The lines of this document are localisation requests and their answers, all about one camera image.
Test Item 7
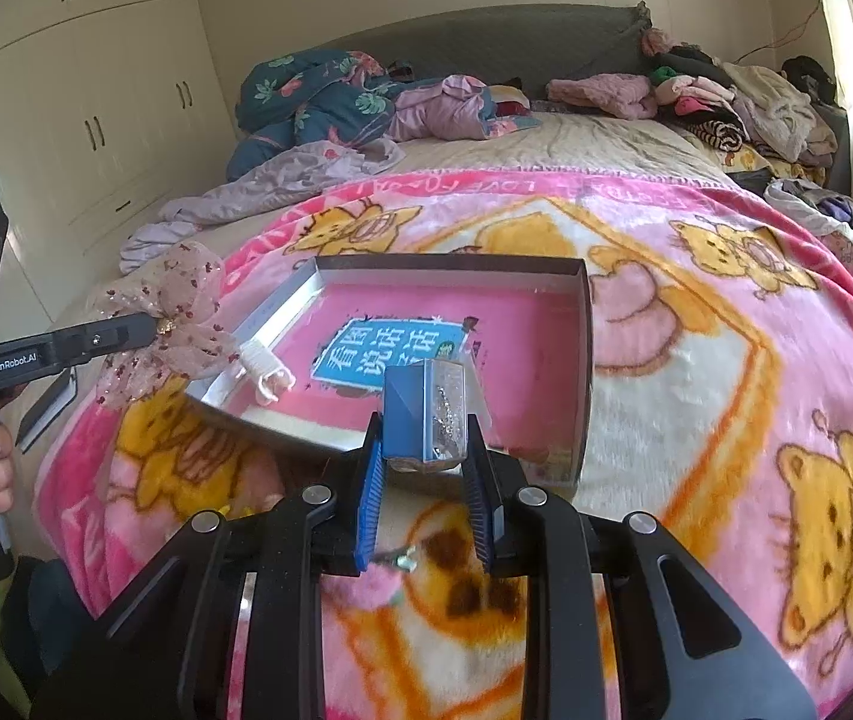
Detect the pink fluffy towel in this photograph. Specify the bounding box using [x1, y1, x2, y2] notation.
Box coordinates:
[546, 73, 656, 119]

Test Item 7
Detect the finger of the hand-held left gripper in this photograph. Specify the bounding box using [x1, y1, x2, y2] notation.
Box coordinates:
[52, 313, 161, 372]
[16, 369, 80, 455]

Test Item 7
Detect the silver chain jewelry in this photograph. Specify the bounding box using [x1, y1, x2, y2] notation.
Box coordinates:
[426, 382, 470, 460]

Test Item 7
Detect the sheer pink dotted bow clip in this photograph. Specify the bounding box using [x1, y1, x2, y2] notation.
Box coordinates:
[95, 240, 244, 410]

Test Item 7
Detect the cream wardrobe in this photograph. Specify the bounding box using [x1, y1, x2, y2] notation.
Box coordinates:
[0, 0, 248, 361]

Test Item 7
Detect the white pearl claw clip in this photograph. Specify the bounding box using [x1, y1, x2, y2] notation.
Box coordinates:
[235, 337, 297, 403]

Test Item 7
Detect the pink fuzzy hair clip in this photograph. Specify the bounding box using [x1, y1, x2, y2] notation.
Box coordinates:
[332, 544, 428, 610]

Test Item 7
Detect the blue and clear jewelry box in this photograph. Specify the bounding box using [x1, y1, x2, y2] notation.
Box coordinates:
[383, 358, 485, 467]

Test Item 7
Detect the lilac garment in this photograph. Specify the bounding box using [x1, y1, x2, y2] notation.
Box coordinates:
[119, 139, 407, 275]

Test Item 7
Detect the grey padded headboard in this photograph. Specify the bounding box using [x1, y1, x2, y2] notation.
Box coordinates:
[307, 4, 656, 95]

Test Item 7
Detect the heap of mixed clothes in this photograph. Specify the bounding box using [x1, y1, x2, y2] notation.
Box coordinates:
[762, 172, 853, 260]

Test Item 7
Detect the dark blue floral duvet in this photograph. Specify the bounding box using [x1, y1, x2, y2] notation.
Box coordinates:
[226, 49, 428, 181]

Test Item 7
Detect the person's dark trouser leg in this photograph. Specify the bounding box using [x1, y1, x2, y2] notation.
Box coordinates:
[0, 555, 109, 698]

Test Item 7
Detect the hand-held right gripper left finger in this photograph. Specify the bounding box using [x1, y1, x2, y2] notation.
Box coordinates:
[29, 412, 388, 720]

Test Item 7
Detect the pink bear printed blanket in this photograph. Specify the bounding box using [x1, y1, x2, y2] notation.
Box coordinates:
[32, 169, 853, 720]

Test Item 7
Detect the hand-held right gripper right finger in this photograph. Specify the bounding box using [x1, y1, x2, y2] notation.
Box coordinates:
[460, 414, 821, 720]

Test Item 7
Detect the pile of folded clothes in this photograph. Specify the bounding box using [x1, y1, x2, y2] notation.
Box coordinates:
[644, 26, 848, 167]

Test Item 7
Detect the pink cardboard box tray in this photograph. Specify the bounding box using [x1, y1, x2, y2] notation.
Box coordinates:
[185, 255, 594, 490]

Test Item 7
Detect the red cable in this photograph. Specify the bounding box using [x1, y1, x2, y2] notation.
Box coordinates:
[732, 4, 827, 67]

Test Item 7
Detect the purple pink pajama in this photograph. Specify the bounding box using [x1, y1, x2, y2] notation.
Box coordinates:
[385, 75, 540, 142]

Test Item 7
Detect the beige bed sheet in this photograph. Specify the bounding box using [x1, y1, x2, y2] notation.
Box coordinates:
[59, 109, 773, 316]

